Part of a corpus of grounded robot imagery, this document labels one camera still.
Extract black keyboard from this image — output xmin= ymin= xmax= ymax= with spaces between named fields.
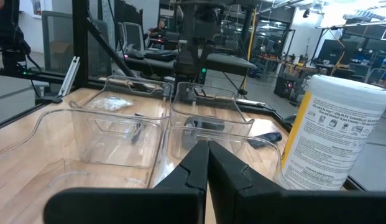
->
xmin=144 ymin=49 xmax=178 ymax=62

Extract dark blue squeeze tube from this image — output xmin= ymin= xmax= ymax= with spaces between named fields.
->
xmin=247 ymin=131 xmax=283 ymax=149

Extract black computer tower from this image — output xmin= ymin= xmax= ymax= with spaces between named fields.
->
xmin=273 ymin=76 xmax=301 ymax=102

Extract grey partition panel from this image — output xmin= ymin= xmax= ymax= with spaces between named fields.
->
xmin=42 ymin=11 xmax=113 ymax=81

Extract clear bin Vanity Pack label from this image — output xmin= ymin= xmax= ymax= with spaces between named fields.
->
xmin=155 ymin=126 xmax=285 ymax=189

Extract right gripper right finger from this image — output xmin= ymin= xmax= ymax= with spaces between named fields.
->
xmin=207 ymin=139 xmax=386 ymax=224

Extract person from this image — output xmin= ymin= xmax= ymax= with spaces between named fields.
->
xmin=148 ymin=20 xmax=167 ymax=40

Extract white wipes canister yellow label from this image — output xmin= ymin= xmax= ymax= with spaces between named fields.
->
xmin=280 ymin=74 xmax=386 ymax=190

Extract blue disposable razor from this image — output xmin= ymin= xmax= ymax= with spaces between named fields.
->
xmin=130 ymin=113 xmax=144 ymax=144

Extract black monitor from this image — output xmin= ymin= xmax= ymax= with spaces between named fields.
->
xmin=316 ymin=39 xmax=360 ymax=67

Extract yellow hanging cable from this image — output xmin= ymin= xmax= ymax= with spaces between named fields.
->
xmin=242 ymin=8 xmax=257 ymax=91

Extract silver aluminium rail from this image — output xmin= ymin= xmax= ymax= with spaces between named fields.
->
xmin=57 ymin=55 xmax=81 ymax=98

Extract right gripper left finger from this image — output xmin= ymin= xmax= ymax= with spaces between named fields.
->
xmin=42 ymin=139 xmax=209 ymax=224

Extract grey office chair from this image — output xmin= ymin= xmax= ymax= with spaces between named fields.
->
xmin=116 ymin=21 xmax=146 ymax=52

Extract white vanity pack bag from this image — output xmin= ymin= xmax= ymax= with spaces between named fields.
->
xmin=89 ymin=95 xmax=134 ymax=112

